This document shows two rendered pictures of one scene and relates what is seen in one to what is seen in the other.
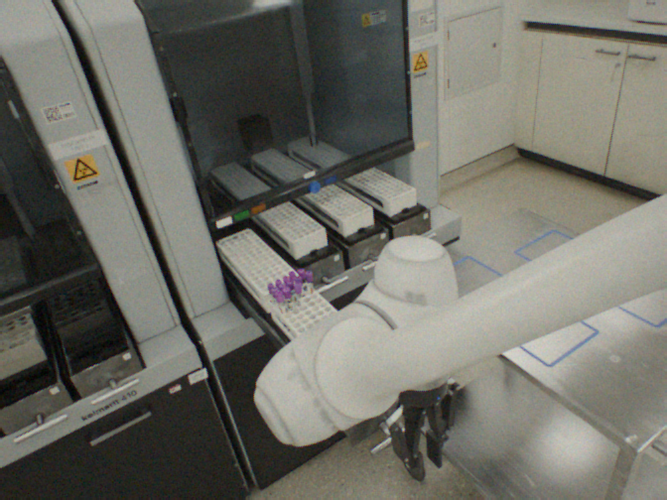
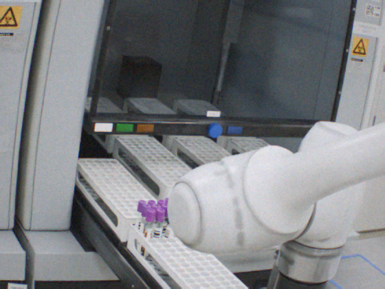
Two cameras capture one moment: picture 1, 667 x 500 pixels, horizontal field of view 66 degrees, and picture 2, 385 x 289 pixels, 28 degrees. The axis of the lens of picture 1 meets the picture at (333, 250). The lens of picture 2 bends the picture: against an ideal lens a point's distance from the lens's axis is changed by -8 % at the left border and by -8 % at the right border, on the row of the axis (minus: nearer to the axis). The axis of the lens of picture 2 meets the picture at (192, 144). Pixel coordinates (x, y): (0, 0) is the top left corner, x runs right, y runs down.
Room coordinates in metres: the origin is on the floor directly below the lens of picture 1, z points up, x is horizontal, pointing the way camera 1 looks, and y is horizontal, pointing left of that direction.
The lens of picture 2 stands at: (-0.48, 0.13, 1.47)
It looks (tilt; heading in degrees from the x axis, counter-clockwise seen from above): 18 degrees down; 358
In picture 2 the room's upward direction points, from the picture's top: 11 degrees clockwise
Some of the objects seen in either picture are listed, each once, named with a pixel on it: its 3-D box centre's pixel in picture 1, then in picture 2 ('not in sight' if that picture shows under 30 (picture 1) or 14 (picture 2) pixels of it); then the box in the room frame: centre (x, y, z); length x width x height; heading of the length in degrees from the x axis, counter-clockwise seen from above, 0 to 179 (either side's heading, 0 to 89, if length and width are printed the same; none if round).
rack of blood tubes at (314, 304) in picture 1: (324, 337); (186, 274); (0.77, 0.05, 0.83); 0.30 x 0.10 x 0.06; 28
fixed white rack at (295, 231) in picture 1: (285, 224); (157, 173); (1.25, 0.12, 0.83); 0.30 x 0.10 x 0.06; 28
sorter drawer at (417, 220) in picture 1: (349, 188); not in sight; (1.51, -0.08, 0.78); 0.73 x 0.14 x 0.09; 28
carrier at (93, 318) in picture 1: (87, 326); not in sight; (0.90, 0.57, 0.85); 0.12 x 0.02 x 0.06; 118
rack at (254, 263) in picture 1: (258, 268); (117, 199); (1.05, 0.19, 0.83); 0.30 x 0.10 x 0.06; 28
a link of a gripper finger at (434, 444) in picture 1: (434, 448); not in sight; (0.51, -0.12, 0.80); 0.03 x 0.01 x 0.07; 28
